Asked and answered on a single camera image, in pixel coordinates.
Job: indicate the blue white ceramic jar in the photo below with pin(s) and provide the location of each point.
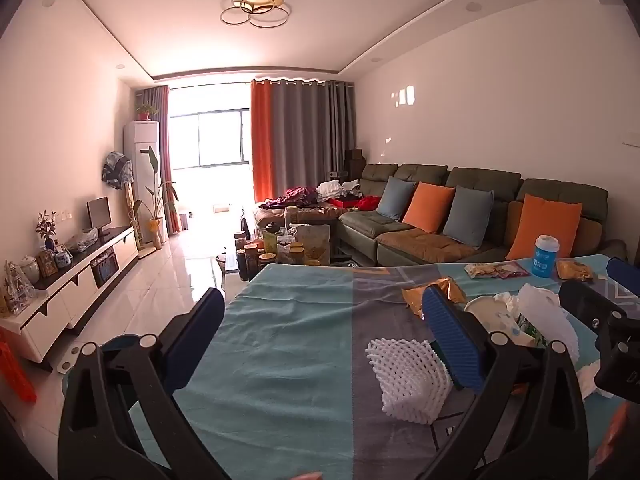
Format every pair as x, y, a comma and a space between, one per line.
63, 257

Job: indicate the gold foil wrapper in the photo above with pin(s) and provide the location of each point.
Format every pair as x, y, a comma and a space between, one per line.
435, 290
575, 270

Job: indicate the green sectional sofa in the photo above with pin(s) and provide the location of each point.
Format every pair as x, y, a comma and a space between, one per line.
425, 245

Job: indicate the window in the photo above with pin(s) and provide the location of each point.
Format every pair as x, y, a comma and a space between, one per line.
222, 137

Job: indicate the orange plastic bag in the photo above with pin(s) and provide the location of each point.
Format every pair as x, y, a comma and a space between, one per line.
15, 375

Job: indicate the tall plant in yellow pot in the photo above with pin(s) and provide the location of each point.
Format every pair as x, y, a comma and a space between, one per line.
157, 220

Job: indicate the orange cushion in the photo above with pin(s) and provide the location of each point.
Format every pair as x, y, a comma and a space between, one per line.
545, 230
427, 207

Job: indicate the teal grey table cloth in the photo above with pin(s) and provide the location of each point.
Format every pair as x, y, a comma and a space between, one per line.
300, 320

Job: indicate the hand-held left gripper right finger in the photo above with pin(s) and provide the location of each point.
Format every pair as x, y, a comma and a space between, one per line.
452, 340

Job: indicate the clear plastic bag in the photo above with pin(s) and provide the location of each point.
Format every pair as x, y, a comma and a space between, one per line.
82, 241

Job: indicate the white standing air conditioner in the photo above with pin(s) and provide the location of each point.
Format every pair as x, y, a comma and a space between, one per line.
142, 160

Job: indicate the teal plastic bin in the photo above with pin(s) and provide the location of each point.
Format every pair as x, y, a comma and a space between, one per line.
120, 344

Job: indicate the grey orange narrow curtain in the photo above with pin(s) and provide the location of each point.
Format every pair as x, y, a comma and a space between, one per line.
162, 160

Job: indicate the blue cushion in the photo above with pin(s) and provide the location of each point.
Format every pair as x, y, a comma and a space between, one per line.
467, 217
395, 199

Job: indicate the bonsai in blue pot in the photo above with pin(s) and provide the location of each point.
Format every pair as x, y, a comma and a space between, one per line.
46, 225

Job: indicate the glass ship model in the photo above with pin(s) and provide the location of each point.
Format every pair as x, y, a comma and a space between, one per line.
19, 287

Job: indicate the group of glass jars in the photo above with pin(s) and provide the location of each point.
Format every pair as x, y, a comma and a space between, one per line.
250, 257

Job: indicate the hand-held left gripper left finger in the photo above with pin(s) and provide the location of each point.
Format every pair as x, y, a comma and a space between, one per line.
195, 330

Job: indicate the black monitor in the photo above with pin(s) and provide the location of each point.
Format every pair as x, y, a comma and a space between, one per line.
99, 212

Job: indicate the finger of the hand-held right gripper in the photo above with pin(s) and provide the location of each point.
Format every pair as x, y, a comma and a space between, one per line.
625, 275
585, 300

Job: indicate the pile of clothes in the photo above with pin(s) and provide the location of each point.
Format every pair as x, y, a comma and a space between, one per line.
320, 195

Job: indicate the white tv cabinet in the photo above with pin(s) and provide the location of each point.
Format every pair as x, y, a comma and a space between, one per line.
65, 295

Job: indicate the colourful snack packet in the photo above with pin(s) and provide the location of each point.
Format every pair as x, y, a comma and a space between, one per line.
492, 271

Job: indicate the picture frame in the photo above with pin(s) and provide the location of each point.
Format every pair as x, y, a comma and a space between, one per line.
47, 264

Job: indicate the blue canister white lid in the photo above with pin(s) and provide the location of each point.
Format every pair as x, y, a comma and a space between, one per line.
544, 257

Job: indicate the brown cardboard boxes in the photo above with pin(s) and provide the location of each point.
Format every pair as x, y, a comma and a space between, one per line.
355, 162

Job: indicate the green snack packet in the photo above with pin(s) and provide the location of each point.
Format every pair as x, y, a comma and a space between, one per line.
527, 327

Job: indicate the white paper cup blue dots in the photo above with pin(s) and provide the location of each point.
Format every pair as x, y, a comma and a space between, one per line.
482, 312

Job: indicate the small potted green plant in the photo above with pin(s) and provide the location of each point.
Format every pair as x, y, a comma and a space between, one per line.
146, 111

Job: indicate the cloth covered pedestal fan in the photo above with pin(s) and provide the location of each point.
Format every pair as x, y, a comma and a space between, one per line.
117, 167

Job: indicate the glass coffee table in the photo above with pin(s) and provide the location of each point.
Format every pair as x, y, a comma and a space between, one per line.
230, 260

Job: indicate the white bathroom scale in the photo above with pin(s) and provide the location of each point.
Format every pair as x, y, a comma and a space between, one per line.
67, 360

